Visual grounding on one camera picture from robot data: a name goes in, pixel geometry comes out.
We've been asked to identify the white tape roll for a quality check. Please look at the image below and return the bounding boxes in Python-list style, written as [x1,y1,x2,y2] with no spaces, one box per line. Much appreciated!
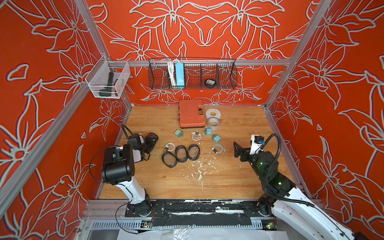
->
[205,109,222,120]

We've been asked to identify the orange plastic tool case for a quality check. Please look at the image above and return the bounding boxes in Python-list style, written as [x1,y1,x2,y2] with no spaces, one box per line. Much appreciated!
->
[179,99,206,129]

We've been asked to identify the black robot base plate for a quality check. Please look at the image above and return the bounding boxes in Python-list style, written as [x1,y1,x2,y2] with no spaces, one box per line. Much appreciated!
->
[115,199,277,231]

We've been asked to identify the white power strip cord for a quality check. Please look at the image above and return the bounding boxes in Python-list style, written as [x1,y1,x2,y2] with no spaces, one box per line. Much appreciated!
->
[166,59,177,88]

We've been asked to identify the aluminium horizontal back rail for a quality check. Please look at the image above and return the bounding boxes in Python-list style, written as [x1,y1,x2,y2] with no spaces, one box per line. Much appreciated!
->
[108,59,291,68]

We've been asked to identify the clear acrylic wall box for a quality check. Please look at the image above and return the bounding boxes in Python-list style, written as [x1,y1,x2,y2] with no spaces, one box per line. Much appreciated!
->
[86,56,131,99]

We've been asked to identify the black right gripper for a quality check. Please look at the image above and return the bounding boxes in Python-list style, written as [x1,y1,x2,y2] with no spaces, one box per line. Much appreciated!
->
[233,141,267,182]

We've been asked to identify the black wire wall basket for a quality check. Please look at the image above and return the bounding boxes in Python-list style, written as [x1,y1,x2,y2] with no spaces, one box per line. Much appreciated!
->
[148,58,239,90]

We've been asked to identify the green screwdriver in box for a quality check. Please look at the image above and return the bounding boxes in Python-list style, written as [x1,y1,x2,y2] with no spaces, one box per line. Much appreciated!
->
[99,72,114,97]

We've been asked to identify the aluminium frame post right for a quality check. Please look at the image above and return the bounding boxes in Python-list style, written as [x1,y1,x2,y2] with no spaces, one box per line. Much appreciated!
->
[265,0,332,110]

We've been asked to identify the clear packing tape roll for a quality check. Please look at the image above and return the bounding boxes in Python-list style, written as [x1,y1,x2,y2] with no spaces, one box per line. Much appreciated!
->
[207,117,220,131]

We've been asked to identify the green charger plug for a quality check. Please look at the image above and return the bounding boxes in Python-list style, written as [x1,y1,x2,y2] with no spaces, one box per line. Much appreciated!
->
[212,135,222,143]
[175,130,184,138]
[204,128,213,136]

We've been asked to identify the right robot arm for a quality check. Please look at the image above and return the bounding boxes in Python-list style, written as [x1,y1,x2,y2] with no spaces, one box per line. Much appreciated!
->
[234,141,367,240]

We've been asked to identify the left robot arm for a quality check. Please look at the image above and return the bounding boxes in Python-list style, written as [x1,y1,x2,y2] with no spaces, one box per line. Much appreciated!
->
[102,134,152,217]

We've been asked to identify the black round zip pouch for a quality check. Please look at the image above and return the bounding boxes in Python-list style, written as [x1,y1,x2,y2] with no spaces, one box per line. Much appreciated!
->
[145,133,159,154]

